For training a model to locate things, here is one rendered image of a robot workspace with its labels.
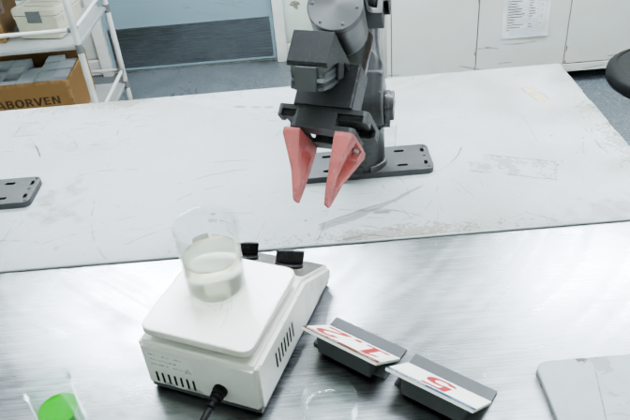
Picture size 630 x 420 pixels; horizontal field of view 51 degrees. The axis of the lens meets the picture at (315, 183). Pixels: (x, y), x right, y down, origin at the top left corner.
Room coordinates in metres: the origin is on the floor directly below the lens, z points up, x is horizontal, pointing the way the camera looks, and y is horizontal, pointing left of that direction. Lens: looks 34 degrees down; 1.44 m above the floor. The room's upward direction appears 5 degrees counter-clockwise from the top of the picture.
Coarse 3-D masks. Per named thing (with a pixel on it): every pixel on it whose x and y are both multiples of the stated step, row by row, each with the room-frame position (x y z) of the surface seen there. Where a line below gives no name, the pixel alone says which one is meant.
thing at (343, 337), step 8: (312, 328) 0.48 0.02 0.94; (320, 328) 0.49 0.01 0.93; (328, 328) 0.50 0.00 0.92; (328, 336) 0.47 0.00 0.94; (336, 336) 0.48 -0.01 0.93; (344, 336) 0.49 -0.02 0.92; (352, 344) 0.46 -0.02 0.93; (360, 344) 0.47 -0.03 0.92; (368, 344) 0.48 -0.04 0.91; (368, 352) 0.45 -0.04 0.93; (376, 352) 0.46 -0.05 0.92; (384, 352) 0.46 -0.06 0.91
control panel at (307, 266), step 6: (258, 252) 0.62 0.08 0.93; (264, 258) 0.59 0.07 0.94; (270, 258) 0.60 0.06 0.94; (306, 264) 0.58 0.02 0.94; (312, 264) 0.58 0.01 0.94; (318, 264) 0.58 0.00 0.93; (294, 270) 0.55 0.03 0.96; (300, 270) 0.55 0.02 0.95; (306, 270) 0.56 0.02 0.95; (312, 270) 0.56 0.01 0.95; (300, 276) 0.53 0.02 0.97
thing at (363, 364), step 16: (336, 320) 0.52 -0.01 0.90; (320, 336) 0.47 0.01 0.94; (352, 336) 0.50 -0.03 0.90; (368, 336) 0.49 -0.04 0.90; (336, 352) 0.46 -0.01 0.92; (352, 352) 0.44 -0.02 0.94; (400, 352) 0.47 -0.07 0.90; (352, 368) 0.45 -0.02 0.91; (368, 368) 0.44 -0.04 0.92; (384, 368) 0.45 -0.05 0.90
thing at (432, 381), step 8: (400, 368) 0.42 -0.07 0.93; (408, 368) 0.43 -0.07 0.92; (416, 368) 0.44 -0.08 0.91; (416, 376) 0.41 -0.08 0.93; (424, 376) 0.42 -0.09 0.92; (432, 376) 0.43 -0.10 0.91; (432, 384) 0.40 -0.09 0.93; (440, 384) 0.41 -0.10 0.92; (448, 384) 0.41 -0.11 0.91; (448, 392) 0.39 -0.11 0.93; (456, 392) 0.40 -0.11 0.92; (464, 392) 0.40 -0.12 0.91; (464, 400) 0.38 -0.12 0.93; (472, 400) 0.39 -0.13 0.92; (480, 400) 0.39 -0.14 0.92
